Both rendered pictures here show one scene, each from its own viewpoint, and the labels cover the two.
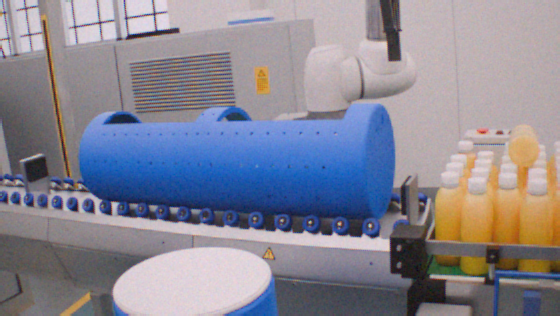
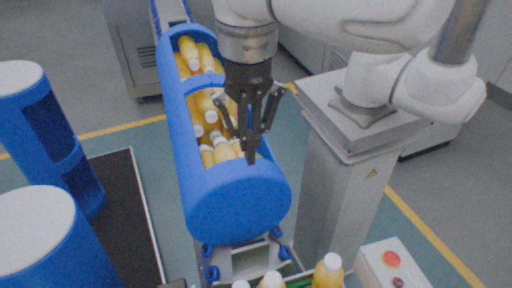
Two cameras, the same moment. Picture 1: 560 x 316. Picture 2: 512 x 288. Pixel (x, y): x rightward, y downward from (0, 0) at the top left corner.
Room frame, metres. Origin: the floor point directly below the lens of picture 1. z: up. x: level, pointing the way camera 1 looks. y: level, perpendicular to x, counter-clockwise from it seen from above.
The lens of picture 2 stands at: (0.98, -0.64, 1.82)
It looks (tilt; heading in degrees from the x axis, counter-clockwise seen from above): 43 degrees down; 47
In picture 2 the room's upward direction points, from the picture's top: straight up
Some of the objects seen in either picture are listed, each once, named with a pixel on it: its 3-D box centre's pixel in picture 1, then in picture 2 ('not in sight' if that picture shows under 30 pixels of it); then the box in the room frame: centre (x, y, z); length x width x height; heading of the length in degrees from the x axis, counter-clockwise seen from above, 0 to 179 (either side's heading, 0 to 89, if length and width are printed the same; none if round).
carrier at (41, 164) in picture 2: not in sight; (50, 153); (1.07, 0.98, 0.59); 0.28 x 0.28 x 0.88
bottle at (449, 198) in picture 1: (450, 221); not in sight; (1.11, -0.35, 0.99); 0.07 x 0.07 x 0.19
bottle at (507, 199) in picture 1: (507, 223); not in sight; (1.06, -0.46, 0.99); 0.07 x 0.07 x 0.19
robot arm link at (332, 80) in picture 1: (329, 76); (375, 68); (1.94, -0.19, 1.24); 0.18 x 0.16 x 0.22; 96
